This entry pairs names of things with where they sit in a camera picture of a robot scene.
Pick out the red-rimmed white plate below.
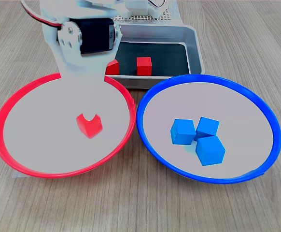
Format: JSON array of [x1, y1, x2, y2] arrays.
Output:
[[0, 72, 137, 179]]

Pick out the red cube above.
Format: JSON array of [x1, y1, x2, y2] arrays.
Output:
[[105, 58, 120, 75], [76, 112, 104, 140], [136, 57, 153, 76]]

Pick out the black cable loop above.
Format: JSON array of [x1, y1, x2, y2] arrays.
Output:
[[148, 0, 167, 8]]

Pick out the red black white servo cable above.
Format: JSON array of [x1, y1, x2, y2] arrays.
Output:
[[20, 0, 63, 29]]

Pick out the pale perforated base plate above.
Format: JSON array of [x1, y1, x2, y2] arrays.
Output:
[[113, 4, 174, 21]]

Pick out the black tray mat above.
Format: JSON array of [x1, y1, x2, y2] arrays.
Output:
[[115, 42, 191, 76]]

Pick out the white tape piece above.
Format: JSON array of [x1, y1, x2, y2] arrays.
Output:
[[12, 170, 31, 179]]

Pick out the blue cube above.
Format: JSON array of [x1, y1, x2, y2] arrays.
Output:
[[195, 116, 220, 138], [195, 135, 226, 167], [170, 118, 197, 145]]

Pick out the blue-rimmed white plate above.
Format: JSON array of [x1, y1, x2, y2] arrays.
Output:
[[135, 73, 281, 185]]

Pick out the steel tray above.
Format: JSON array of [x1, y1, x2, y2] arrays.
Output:
[[104, 23, 206, 89]]

